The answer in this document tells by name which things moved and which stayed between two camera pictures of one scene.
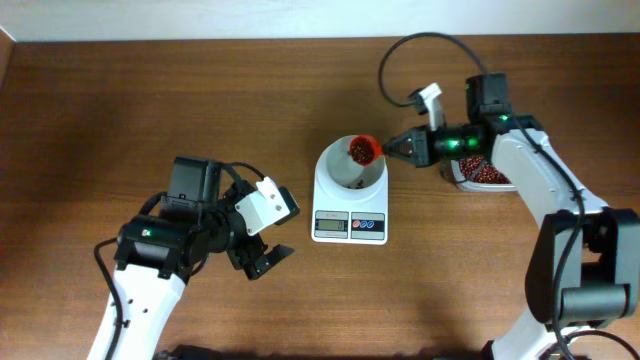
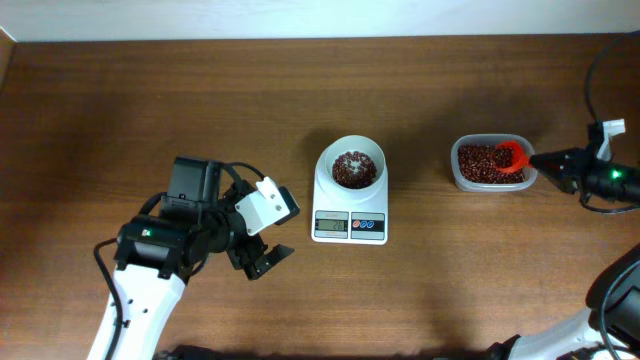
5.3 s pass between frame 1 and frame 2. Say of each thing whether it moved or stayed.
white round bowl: stayed
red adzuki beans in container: stayed
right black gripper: moved
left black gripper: stayed
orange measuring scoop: moved
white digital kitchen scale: stayed
